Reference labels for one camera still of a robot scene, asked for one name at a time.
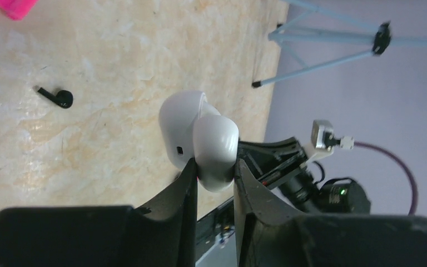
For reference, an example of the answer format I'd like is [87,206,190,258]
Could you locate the black earbud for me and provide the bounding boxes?
[37,87,73,109]

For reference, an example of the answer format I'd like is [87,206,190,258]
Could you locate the white earbud charging case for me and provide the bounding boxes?
[158,90,239,192]

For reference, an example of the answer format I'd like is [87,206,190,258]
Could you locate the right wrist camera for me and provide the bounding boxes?
[303,120,354,162]

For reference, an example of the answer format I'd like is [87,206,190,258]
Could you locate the pink marker pen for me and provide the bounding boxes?
[0,0,38,21]

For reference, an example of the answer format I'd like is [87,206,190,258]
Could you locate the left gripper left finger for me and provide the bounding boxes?
[0,159,197,266]

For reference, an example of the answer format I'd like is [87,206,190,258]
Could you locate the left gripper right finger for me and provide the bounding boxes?
[234,160,427,267]

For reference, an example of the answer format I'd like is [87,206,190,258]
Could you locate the light blue tripod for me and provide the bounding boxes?
[251,1,427,88]

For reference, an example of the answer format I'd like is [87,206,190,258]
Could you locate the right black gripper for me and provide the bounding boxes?
[237,137,371,214]

